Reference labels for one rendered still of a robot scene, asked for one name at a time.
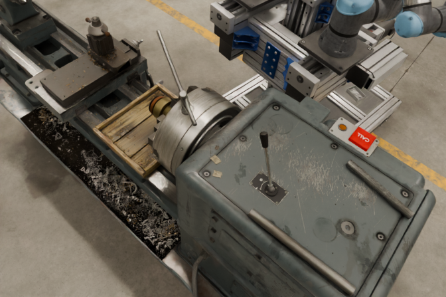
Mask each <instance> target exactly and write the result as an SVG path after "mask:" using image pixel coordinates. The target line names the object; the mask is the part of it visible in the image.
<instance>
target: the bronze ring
mask: <svg viewBox="0 0 446 297"><path fill-rule="evenodd" d="M171 101H172V100H170V99H168V98H165V97H164V96H156V97H154V99H152V101H151V103H150V105H149V111H150V113H152V114H153V115H154V117H155V118H158V117H159V116H161V115H162V114H164V115H165V116H166V115H167V113H168V112H169V111H170V109H171V107H170V103H171Z"/></svg>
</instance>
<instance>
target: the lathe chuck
mask: <svg viewBox="0 0 446 297"><path fill-rule="evenodd" d="M206 88H207V89H208V90H210V91H211V92H206V91H203V90H202V88H197V89H195V90H193V91H191V92H189V93H188V94H187V96H188V99H189V102H190V105H191V106H192V107H193V108H194V110H193V111H192V113H193V115H194V118H195V120H197V119H198V118H199V117H200V116H201V115H202V114H203V113H204V112H205V111H207V109H209V108H211V107H212V106H213V105H215V104H217V103H219V102H223V101H229V100H227V99H226V98H225V97H223V96H222V95H220V94H219V93H217V92H216V91H215V90H213V89H211V88H210V87H206ZM183 108H184V107H183V104H182V102H181V100H179V101H178V102H177V103H176V104H175V105H174V106H173V107H172V108H171V109H170V111H169V112H168V113H167V115H166V116H165V117H164V119H163V121H162V122H161V124H160V126H159V128H158V130H157V132H156V134H155V137H154V140H153V147H152V148H153V149H156V150H157V153H158V154H159V158H158V157H156V155H155V154H153V157H154V158H155V160H157V161H158V162H159V163H160V164H161V165H162V166H163V167H164V168H166V169H167V170H168V171H169V172H171V173H172V170H171V164H172V160H173V156H174V154H175V151H176V149H177V147H178V145H179V143H180V141H181V140H182V138H183V136H184V135H185V134H186V132H187V131H188V129H189V128H190V127H191V126H192V122H191V119H190V116H189V115H188V114H185V113H184V112H183ZM172 174H173V173H172Z"/></svg>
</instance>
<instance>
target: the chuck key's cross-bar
mask: <svg viewBox="0 0 446 297"><path fill-rule="evenodd" d="M157 34H158V37H159V40H160V42H161V45H162V47H163V50H164V52H165V55H166V57H167V60H168V63H169V66H170V67H171V71H172V73H173V76H174V78H175V81H176V83H177V86H178V88H179V92H181V91H183V88H182V85H181V82H180V80H179V78H178V75H177V72H176V70H175V67H174V65H173V62H172V60H171V57H170V54H169V52H168V50H167V46H166V44H165V42H164V39H163V36H162V34H161V31H160V30H159V29H158V30H157ZM183 102H184V103H185V106H186V109H187V112H188V114H189V116H190V119H191V122H192V124H193V126H196V125H197V123H196V120H195V118H194V115H193V113H192V110H191V108H190V105H189V103H188V100H187V99H185V100H183Z"/></svg>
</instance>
